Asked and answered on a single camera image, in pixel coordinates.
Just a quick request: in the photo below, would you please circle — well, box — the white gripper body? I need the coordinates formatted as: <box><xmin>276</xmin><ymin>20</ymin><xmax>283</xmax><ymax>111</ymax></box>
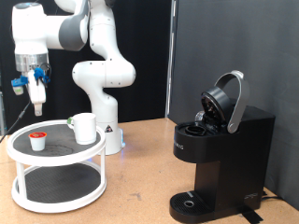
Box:
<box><xmin>27</xmin><ymin>69</ymin><xmax>48</xmax><ymax>105</ymax></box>

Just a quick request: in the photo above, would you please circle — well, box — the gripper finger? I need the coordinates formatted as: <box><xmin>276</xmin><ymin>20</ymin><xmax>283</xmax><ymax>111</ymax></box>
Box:
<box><xmin>34</xmin><ymin>104</ymin><xmax>44</xmax><ymax>118</ymax></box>

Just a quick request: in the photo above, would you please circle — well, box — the white coffee pod red lid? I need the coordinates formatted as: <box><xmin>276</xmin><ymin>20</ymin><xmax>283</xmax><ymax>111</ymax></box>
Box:
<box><xmin>28</xmin><ymin>131</ymin><xmax>48</xmax><ymax>152</ymax></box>

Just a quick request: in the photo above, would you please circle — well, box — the black Keurig coffee machine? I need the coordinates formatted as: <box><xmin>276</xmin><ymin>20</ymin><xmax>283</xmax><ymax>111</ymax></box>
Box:
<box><xmin>168</xmin><ymin>70</ymin><xmax>277</xmax><ymax>224</ymax></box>

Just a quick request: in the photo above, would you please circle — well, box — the white ceramic mug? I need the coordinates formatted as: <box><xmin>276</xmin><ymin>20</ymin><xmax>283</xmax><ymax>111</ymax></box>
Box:
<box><xmin>66</xmin><ymin>112</ymin><xmax>98</xmax><ymax>146</ymax></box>

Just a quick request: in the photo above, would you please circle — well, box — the white two-tier turntable stand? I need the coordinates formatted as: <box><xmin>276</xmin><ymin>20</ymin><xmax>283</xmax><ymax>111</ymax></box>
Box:
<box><xmin>5</xmin><ymin>119</ymin><xmax>107</xmax><ymax>215</ymax></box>

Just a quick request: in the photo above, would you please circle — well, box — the black tape strip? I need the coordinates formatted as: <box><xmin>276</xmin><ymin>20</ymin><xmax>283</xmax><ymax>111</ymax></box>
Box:
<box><xmin>237</xmin><ymin>206</ymin><xmax>264</xmax><ymax>224</ymax></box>

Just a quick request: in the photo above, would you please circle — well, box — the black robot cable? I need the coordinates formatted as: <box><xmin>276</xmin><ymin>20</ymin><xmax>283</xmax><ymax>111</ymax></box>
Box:
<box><xmin>0</xmin><ymin>63</ymin><xmax>52</xmax><ymax>144</ymax></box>

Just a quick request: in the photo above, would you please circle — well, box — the blue cable clip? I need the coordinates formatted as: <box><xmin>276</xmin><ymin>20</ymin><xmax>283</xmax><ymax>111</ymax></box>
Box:
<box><xmin>33</xmin><ymin>66</ymin><xmax>51</xmax><ymax>87</ymax></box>

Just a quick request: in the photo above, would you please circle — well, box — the blue-mounted wrist camera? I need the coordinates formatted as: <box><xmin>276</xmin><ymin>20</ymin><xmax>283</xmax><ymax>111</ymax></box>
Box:
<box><xmin>10</xmin><ymin>76</ymin><xmax>30</xmax><ymax>96</ymax></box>

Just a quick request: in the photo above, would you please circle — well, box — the grey metal edge post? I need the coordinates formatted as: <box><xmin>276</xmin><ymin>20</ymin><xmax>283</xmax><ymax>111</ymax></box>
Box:
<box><xmin>0</xmin><ymin>73</ymin><xmax>7</xmax><ymax>136</ymax></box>

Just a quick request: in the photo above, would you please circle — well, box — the silver vertical frame pole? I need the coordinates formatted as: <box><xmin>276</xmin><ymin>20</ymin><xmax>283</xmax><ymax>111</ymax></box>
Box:
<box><xmin>164</xmin><ymin>0</ymin><xmax>178</xmax><ymax>119</ymax></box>

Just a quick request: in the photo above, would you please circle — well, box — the black power cord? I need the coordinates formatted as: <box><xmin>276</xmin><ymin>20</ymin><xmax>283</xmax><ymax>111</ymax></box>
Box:
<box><xmin>261</xmin><ymin>190</ymin><xmax>283</xmax><ymax>202</ymax></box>

